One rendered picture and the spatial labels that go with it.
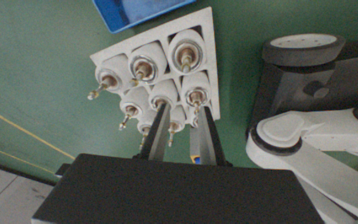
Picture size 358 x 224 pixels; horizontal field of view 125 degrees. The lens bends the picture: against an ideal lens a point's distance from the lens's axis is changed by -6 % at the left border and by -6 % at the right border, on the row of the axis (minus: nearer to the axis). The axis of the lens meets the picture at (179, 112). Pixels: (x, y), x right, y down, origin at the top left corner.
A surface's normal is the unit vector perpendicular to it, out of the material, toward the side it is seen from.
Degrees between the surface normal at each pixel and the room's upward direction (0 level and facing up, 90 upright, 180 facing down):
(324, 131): 90
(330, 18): 0
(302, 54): 31
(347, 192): 113
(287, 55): 49
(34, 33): 0
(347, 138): 7
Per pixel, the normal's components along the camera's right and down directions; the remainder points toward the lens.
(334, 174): -0.25, -0.73
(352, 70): -0.07, 0.67
